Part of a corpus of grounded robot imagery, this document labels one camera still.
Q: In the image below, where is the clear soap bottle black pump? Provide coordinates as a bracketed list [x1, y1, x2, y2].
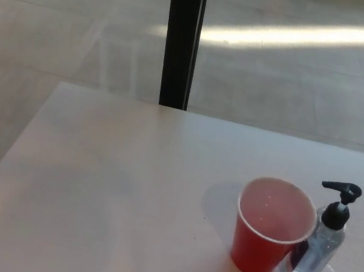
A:
[279, 174, 363, 272]

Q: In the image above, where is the red plastic cup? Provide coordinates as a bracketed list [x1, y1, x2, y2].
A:
[224, 173, 323, 272]

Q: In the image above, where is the black vertical window frame post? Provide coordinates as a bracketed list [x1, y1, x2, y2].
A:
[149, 0, 207, 112]

